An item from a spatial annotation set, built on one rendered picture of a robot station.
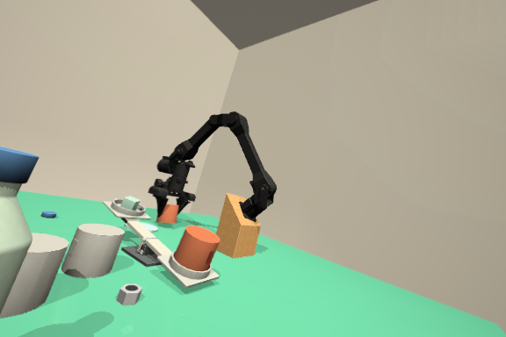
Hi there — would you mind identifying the small blue disc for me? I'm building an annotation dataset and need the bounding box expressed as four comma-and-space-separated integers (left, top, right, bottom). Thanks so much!
41, 211, 57, 219

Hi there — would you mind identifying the grey hex nut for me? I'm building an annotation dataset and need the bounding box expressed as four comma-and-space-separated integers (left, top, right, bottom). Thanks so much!
116, 283, 142, 305

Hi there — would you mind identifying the beige balance beam with round pans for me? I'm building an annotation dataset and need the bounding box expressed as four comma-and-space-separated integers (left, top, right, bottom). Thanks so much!
103, 199, 219, 288

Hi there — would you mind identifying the grey cylinder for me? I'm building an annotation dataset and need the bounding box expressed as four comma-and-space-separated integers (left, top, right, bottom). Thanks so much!
0, 233, 69, 319
61, 224, 125, 278

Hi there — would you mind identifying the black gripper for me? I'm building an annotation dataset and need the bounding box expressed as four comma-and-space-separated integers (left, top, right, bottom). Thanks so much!
148, 175, 196, 217

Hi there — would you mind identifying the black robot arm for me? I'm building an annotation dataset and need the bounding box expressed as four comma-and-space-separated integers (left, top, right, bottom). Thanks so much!
156, 111, 277, 222

